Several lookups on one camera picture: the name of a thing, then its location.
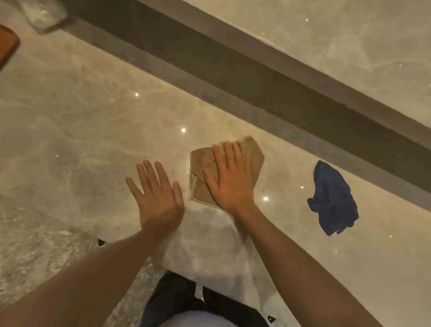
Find person's right hand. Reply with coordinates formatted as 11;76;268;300
202;140;256;217

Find person's left hand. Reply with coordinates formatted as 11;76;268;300
125;160;185;237

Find tan cleaning cloth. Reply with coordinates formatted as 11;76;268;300
189;135;265;207

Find person's right forearm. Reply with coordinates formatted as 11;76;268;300
231;203;383;327

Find person's left forearm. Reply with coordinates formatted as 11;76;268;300
0;225;184;327

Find blue crumpled cloth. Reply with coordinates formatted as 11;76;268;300
307;160;359;236

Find person's dark trousers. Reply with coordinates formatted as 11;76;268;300
139;271;270;327

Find person's white shirt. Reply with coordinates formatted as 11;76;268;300
167;310;238;327

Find brown wooden board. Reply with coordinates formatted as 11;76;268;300
0;24;21;69

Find white plastic bag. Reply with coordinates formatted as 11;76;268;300
17;0;69;34

